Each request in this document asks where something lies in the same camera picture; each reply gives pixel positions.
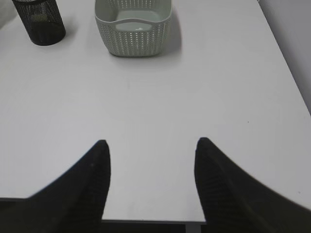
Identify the green plastic woven basket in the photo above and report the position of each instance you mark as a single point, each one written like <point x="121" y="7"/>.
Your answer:
<point x="117" y="20"/>

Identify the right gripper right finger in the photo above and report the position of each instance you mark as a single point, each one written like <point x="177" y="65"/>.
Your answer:
<point x="235" y="202"/>

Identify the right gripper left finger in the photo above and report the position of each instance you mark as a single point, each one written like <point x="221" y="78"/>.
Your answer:
<point x="73" y="203"/>

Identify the black mesh pen holder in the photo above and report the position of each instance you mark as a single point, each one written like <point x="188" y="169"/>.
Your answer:
<point x="42" y="21"/>

